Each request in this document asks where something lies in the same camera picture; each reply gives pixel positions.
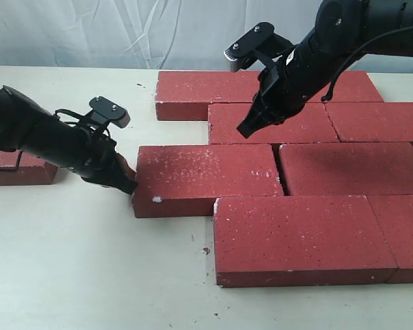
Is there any red brick diagonal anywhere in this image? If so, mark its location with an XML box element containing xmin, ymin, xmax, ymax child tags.
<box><xmin>207</xmin><ymin>102</ymin><xmax>341</xmax><ymax>145</ymax></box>

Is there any red brick front large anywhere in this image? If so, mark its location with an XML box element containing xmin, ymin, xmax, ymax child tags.
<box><xmin>213</xmin><ymin>195</ymin><xmax>398</xmax><ymax>287</ymax></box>

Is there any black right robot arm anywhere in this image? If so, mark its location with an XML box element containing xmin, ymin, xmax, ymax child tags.
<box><xmin>224</xmin><ymin>1</ymin><xmax>413</xmax><ymax>138</ymax></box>

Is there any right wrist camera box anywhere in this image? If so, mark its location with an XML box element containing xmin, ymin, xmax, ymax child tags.
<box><xmin>224</xmin><ymin>22</ymin><xmax>277</xmax><ymax>72</ymax></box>

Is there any blue wrinkled backdrop cloth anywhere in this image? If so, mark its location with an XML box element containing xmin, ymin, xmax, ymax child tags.
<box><xmin>0</xmin><ymin>0</ymin><xmax>413</xmax><ymax>75</ymax></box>

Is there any red brick right third row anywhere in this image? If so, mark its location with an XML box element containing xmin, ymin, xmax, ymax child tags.
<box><xmin>279</xmin><ymin>142</ymin><xmax>413</xmax><ymax>196</ymax></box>

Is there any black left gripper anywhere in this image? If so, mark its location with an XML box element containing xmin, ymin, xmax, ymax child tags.
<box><xmin>54</xmin><ymin>126</ymin><xmax>139</xmax><ymax>196</ymax></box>

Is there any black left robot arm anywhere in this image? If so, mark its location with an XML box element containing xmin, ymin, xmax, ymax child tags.
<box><xmin>0</xmin><ymin>86</ymin><xmax>138</xmax><ymax>195</ymax></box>

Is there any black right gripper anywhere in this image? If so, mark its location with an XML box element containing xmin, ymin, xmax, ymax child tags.
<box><xmin>236</xmin><ymin>44</ymin><xmax>334</xmax><ymax>138</ymax></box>

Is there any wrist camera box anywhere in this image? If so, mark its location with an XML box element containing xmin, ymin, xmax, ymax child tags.
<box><xmin>224</xmin><ymin>22</ymin><xmax>277</xmax><ymax>72</ymax></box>
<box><xmin>88</xmin><ymin>96</ymin><xmax>131</xmax><ymax>129</ymax></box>

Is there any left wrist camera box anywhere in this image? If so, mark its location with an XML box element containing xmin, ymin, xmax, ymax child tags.
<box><xmin>88</xmin><ymin>96</ymin><xmax>131</xmax><ymax>129</ymax></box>

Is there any red brick right second row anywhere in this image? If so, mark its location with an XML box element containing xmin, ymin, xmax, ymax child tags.
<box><xmin>326</xmin><ymin>102</ymin><xmax>413</xmax><ymax>146</ymax></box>

